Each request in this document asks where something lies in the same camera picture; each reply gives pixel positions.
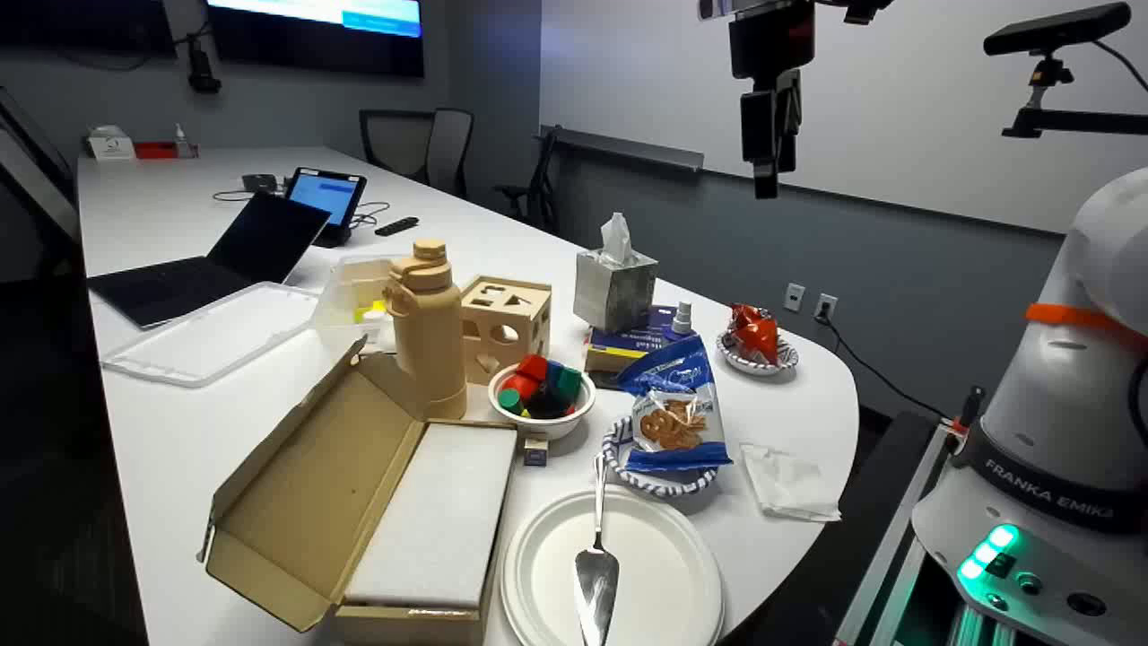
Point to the yellow and blue box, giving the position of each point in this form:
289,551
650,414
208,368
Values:
610,359

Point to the small black table device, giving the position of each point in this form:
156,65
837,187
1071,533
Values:
259,185

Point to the black camera on stand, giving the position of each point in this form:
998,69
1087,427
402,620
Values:
1061,26

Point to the metal robot stand frame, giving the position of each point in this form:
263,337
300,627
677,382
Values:
908,526

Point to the small wooden block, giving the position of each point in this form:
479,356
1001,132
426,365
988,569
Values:
537,450

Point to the blue patterned paper plate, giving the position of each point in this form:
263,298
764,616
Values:
650,482

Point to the white whiteboard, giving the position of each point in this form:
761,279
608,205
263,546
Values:
934,108

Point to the clear blue snack bag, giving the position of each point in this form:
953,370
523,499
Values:
677,375

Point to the wall mounted TV screen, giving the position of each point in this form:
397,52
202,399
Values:
310,36

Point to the black conference camera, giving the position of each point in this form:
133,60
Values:
202,65

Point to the white foam insert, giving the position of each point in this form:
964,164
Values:
442,515

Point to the small white bottle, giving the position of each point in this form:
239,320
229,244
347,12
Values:
683,320

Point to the tan water bottle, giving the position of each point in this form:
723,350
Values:
428,337

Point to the large white paper plate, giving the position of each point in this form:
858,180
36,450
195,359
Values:
664,560

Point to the clear plastic tray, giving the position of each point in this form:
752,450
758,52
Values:
202,341

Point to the red toy block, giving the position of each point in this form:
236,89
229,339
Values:
532,368

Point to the black tablet blue screen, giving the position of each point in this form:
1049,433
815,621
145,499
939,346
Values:
324,194

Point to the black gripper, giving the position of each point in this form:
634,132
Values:
769,119

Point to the green toy block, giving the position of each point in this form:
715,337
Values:
567,382

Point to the brown cardboard box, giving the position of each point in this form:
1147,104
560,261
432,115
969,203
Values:
310,504

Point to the black office chair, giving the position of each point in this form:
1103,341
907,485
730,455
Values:
455,149
397,140
540,192

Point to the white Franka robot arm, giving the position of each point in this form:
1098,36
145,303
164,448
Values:
1078,395

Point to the white paper napkin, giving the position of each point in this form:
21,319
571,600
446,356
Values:
790,478

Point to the black remote control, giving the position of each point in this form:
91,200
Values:
397,223

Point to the small white saucer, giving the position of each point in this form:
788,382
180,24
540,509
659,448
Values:
781,365

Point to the white tissue box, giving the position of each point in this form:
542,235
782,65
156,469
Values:
110,145

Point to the small red object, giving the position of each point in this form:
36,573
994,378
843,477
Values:
152,154

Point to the grey leaning board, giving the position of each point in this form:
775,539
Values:
36,175

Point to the black laptop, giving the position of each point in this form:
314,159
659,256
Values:
271,238

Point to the white wall outlet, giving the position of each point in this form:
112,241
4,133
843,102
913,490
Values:
793,296
825,307

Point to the metal cake server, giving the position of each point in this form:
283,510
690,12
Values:
598,583

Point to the grey tissue box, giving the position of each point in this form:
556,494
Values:
610,292

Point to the white bowl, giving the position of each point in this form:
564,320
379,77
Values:
540,426

